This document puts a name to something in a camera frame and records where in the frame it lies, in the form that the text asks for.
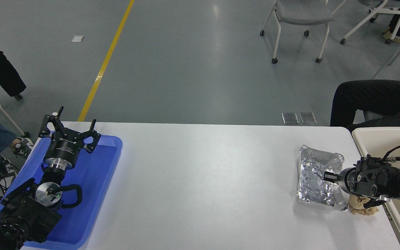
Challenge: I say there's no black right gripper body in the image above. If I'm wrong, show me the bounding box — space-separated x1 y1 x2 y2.
338 168 357 194

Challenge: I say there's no silver foil plate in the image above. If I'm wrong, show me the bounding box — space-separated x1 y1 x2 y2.
296 145 348 211

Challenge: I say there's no large pale plastic bin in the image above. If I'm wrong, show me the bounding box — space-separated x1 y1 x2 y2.
352 127 400 250

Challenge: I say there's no grey chair with white frame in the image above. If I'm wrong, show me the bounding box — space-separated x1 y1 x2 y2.
340 0 400 45
260 0 334 64

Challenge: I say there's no blue plastic tray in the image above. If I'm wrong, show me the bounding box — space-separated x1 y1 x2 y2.
0 134 123 250

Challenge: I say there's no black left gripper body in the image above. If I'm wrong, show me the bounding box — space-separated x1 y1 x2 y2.
44 136 84 164

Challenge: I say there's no metal floor plate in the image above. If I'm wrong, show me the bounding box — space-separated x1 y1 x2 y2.
282 113 299 125
299 112 316 124

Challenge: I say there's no crumpled tan paper ball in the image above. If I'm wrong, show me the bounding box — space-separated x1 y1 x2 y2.
349 194 379 216

